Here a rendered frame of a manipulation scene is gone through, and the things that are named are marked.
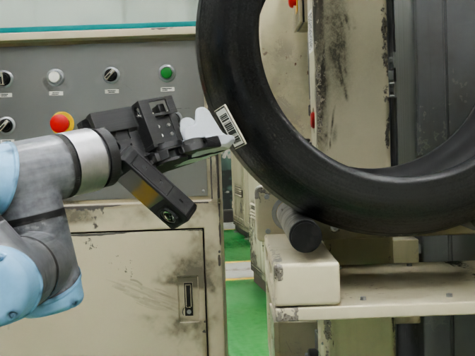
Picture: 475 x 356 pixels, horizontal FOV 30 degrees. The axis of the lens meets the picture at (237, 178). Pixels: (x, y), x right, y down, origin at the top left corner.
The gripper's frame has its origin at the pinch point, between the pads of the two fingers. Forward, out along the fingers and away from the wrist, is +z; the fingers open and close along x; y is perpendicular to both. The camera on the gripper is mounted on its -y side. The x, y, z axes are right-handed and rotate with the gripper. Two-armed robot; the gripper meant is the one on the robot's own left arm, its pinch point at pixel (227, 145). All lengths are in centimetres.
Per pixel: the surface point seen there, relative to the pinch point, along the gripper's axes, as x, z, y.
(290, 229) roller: 0.2, 5.4, -13.0
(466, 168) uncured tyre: -16.9, 23.1, -13.9
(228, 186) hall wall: 694, 578, 103
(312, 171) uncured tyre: -4.7, 8.3, -7.1
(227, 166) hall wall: 686, 580, 126
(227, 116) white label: -0.5, 1.4, 3.9
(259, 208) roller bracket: 27.2, 25.1, -6.0
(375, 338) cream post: 26, 38, -34
